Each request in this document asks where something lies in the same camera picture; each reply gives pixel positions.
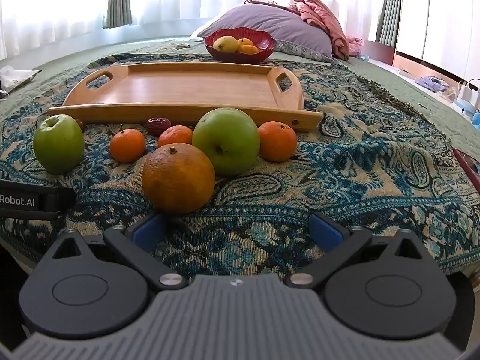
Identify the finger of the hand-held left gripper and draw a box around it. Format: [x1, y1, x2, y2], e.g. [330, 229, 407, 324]
[39, 184, 77, 221]

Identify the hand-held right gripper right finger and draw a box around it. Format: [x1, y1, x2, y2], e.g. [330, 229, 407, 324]
[283, 212, 437, 292]

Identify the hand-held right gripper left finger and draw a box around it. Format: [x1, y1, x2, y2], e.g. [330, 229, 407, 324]
[47, 213, 186, 292]

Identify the small green apple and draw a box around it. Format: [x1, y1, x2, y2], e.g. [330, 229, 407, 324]
[33, 114, 85, 175]

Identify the large orange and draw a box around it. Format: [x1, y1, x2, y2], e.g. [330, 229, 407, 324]
[141, 143, 216, 215]

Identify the small tangerine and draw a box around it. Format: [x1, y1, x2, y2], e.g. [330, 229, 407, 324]
[157, 125, 194, 149]
[109, 124, 146, 164]
[257, 121, 298, 163]

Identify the large green apple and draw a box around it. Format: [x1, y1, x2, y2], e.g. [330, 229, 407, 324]
[192, 107, 261, 177]

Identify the wooden tray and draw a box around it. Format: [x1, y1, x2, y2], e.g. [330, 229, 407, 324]
[47, 62, 324, 133]

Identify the blue paisley blanket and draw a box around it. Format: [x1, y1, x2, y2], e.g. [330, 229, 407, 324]
[0, 53, 480, 275]

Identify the green bedspread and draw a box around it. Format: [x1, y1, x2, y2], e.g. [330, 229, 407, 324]
[0, 35, 480, 147]

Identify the pale blue cloth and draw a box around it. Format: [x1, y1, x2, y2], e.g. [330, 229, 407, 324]
[415, 76, 450, 94]

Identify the red bowl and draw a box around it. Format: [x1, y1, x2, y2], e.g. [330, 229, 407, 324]
[205, 28, 277, 64]

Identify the white bag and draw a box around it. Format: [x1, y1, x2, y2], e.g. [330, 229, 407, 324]
[454, 79, 480, 115]

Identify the yellow mango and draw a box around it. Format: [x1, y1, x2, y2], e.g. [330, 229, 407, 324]
[212, 35, 239, 53]

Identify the purple pillow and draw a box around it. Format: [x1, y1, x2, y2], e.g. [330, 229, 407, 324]
[197, 3, 335, 62]

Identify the pink quilt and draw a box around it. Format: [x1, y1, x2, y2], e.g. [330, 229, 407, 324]
[289, 0, 364, 61]

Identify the brown wooden bed frame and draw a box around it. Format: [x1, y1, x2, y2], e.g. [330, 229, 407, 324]
[362, 39, 466, 83]

